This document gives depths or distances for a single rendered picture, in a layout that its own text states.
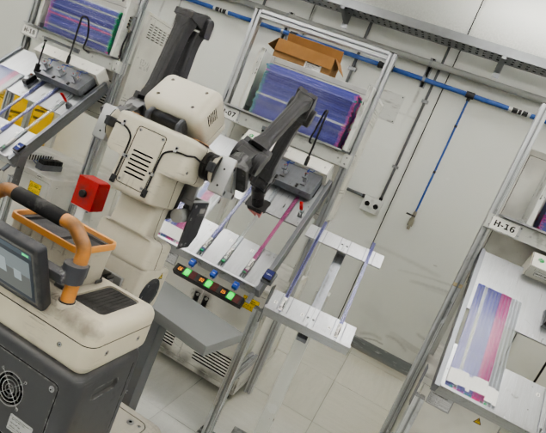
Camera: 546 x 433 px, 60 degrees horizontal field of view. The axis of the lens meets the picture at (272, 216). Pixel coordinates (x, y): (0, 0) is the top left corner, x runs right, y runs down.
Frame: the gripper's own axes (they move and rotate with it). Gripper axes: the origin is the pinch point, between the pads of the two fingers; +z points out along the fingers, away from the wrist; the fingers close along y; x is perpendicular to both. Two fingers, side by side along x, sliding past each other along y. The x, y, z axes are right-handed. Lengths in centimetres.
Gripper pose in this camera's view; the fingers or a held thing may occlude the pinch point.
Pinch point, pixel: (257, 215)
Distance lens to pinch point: 219.4
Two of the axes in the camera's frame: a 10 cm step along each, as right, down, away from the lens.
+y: -8.7, -4.1, 2.8
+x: -4.9, 6.8, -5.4
